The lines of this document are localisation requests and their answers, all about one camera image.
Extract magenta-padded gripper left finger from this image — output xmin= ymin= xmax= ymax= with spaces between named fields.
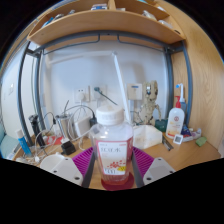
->
xmin=54 ymin=146 xmax=96 ymax=188

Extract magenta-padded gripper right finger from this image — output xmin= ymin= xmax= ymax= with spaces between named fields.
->
xmin=131 ymin=146 xmax=177 ymax=188

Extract clear bottle with orange drink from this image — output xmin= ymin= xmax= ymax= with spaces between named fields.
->
xmin=89 ymin=105 xmax=135 ymax=186

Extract black power adapter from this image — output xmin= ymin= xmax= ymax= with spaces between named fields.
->
xmin=60 ymin=140 xmax=77 ymax=156

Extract small white cube thermometer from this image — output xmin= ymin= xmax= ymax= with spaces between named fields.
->
xmin=173 ymin=134 xmax=184 ymax=145

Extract dark green small pot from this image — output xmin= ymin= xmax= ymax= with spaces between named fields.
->
xmin=154 ymin=119 xmax=169 ymax=133

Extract white power adapter block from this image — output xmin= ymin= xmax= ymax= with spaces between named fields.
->
xmin=73 ymin=115 xmax=92 ymax=138

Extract white pump bottle red top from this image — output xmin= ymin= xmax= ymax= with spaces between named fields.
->
xmin=165 ymin=95 xmax=186 ymax=140

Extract small green packet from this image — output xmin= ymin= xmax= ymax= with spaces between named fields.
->
xmin=195 ymin=136 xmax=208 ymax=148

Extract black plug charger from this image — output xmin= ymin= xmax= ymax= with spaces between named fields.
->
xmin=89 ymin=114 xmax=98 ymax=128

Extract blue tube with white cap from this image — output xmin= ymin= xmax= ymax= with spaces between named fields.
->
xmin=14 ymin=128 xmax=33 ymax=157

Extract wooden tree-man figurine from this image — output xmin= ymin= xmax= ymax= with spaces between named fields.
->
xmin=138 ymin=79 xmax=163 ymax=126

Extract teal striped bed sheet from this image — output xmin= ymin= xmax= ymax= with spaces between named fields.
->
xmin=0 ymin=133 xmax=19 ymax=159

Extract white spray bottle blue trigger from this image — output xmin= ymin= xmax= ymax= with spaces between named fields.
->
xmin=175 ymin=83 xmax=188 ymax=104

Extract white desk lamp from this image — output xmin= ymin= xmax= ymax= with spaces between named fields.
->
xmin=44 ymin=49 xmax=132 ymax=124

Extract white wall socket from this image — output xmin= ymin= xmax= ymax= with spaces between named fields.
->
xmin=90 ymin=84 xmax=108 ymax=101
xmin=73 ymin=87 xmax=91 ymax=104

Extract white wall-mounted device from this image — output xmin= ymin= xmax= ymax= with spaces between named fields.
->
xmin=126 ymin=83 xmax=144 ymax=101

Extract wooden wall shelf unit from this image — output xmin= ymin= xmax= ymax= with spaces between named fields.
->
xmin=26 ymin=0 xmax=188 ymax=54

